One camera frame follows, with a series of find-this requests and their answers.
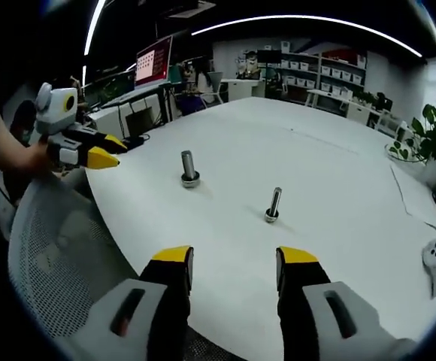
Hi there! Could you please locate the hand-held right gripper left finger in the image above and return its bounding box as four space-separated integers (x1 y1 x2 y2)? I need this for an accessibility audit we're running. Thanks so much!
63 245 195 361

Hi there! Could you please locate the white mesh office chair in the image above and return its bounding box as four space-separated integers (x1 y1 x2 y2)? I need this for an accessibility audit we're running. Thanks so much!
7 174 241 361

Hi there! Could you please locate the curved ceiling light strip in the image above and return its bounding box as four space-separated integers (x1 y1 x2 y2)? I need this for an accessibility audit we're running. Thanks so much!
191 14 424 57

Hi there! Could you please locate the standing desk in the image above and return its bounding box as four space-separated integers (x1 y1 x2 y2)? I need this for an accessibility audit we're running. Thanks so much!
86 80 177 136

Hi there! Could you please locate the slim threaded steel stud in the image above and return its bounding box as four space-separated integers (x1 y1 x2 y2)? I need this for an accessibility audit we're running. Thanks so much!
265 187 283 224

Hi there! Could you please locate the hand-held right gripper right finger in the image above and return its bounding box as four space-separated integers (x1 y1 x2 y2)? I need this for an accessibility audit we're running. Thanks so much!
276 246 418 361

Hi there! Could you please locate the long white desk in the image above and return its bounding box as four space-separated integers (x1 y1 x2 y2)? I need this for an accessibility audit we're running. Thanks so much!
307 89 373 121

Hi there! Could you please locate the large steel washer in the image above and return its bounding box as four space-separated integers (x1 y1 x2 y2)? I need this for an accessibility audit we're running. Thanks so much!
180 171 202 189

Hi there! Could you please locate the black monitor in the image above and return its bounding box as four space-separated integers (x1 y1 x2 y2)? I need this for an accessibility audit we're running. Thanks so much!
257 50 282 65

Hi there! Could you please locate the row of white storage bins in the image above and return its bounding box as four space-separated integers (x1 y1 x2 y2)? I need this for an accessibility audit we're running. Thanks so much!
281 58 365 93

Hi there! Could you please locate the straight ceiling light strip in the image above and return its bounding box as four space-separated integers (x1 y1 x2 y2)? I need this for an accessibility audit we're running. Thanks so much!
83 0 106 56

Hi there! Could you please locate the thick threaded steel stud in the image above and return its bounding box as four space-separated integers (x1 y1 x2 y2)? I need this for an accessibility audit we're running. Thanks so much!
180 150 202 189

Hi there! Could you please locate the red screen monitor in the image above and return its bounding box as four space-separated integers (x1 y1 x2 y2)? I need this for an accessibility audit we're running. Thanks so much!
134 35 174 89

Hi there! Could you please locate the white counter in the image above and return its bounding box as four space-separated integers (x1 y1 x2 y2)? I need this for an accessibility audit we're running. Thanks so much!
221 77 268 101

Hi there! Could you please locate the round plant tray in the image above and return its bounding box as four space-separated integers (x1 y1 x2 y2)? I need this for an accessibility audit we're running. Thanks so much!
384 141 428 163

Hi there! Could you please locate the person's left hand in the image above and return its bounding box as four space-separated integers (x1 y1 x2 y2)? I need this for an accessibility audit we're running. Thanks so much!
22 137 53 176

